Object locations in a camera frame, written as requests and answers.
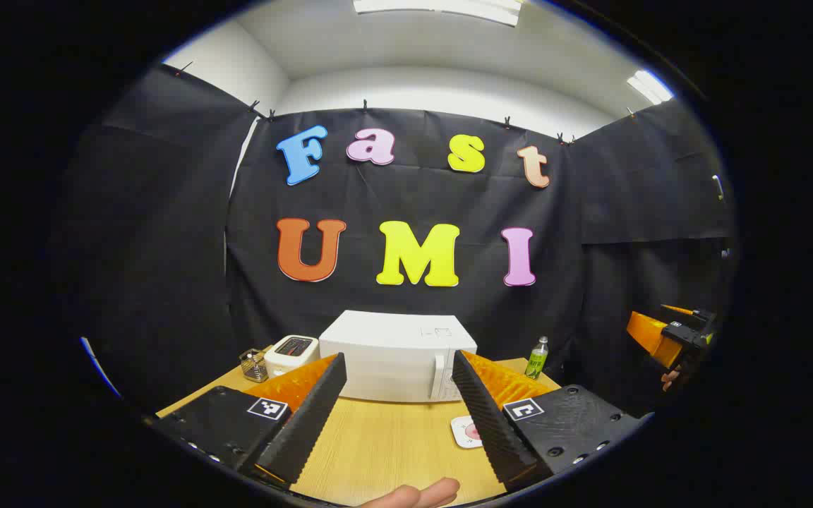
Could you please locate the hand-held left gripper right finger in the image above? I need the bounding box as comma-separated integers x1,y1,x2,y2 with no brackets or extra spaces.
452,349,654,492

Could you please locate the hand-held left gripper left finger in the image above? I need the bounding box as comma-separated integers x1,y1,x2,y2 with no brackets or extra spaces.
149,352,349,488

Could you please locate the white plate with pink ham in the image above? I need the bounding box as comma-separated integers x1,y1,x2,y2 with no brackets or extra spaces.
450,415,485,449

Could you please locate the white microwave oven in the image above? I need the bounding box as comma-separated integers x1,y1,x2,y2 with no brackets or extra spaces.
318,310,478,404

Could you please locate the white toaster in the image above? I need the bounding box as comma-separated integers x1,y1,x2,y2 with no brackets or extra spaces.
264,335,320,380

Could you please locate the green drink bottle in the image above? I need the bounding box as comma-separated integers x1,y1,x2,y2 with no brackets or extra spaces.
525,337,550,380

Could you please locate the small ceiling light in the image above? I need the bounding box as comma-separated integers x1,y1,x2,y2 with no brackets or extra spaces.
627,69,675,107

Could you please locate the black backdrop cloth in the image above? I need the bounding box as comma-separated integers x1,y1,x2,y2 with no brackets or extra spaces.
47,63,735,417

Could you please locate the long ceiling light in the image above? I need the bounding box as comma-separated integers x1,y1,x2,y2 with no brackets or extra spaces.
352,0,524,28

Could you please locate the wire mesh utensil holder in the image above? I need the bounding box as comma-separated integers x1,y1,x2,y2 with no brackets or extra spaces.
239,349,270,383

